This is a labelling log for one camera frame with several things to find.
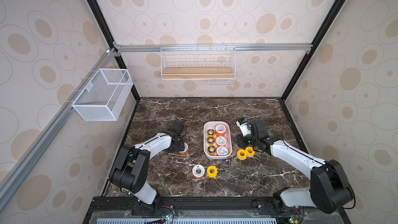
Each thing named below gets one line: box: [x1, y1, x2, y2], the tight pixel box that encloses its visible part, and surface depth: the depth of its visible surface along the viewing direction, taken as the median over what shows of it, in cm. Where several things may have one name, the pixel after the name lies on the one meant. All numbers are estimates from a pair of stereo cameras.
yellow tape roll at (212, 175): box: [206, 165, 218, 178], surface depth 85 cm
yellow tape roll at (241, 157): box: [236, 148, 248, 161], surface depth 91 cm
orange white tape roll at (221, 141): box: [215, 135, 227, 147], surface depth 96 cm
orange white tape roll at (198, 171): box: [192, 164, 206, 180], surface depth 85 cm
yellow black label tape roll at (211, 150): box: [207, 145, 217, 156], surface depth 93 cm
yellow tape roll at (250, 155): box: [245, 146, 256, 158], surface depth 91 cm
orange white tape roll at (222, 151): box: [216, 145, 229, 157], surface depth 92 cm
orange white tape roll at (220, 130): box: [215, 123, 227, 137], surface depth 99 cm
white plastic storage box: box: [203, 120, 233, 160], surface depth 96 cm
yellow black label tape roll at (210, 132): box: [206, 128, 215, 137], surface depth 102 cm
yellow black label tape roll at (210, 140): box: [206, 135, 216, 146], surface depth 97 cm
